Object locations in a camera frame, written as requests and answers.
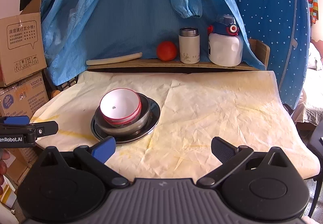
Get white rolling pin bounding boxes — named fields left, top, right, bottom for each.
left=86, top=52, right=142, bottom=66

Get steel mixing bowl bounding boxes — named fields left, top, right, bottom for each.
left=92, top=93, right=151, bottom=137

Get blue cloth garment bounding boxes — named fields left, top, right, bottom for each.
left=41, top=0, right=264, bottom=85

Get upper cardboard box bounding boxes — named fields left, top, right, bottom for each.
left=0, top=0, right=47, bottom=87

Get left hand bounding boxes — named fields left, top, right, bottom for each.
left=0, top=150, right=10, bottom=194

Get lower cardboard box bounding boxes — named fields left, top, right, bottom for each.
left=0, top=72, right=49, bottom=118

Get blue dotted tent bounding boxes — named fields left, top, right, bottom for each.
left=236, top=0, right=310, bottom=109

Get white blue kids bottle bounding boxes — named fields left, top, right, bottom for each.
left=207, top=14, right=243, bottom=67

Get cardboard box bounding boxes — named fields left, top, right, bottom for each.
left=0, top=0, right=47, bottom=87
left=0, top=72, right=49, bottom=118

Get shiny steel plate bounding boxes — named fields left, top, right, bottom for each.
left=90, top=96, right=161, bottom=144

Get white red-rimmed bowl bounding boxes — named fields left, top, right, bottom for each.
left=100, top=103, right=141, bottom=127
left=99, top=88, right=142, bottom=127

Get red tomato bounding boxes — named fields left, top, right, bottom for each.
left=157, top=41, right=177, bottom=61

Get white thermos cup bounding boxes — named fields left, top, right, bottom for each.
left=178, top=27, right=200, bottom=64

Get wooden board shelf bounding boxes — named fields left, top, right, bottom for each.
left=87, top=38, right=271, bottom=73

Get cream paper table cover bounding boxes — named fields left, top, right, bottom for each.
left=32, top=71, right=320, bottom=180

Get orange object by table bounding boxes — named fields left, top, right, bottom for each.
left=51, top=90, right=61, bottom=99

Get black crate under cloth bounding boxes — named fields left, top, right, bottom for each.
left=55, top=76, right=78, bottom=92

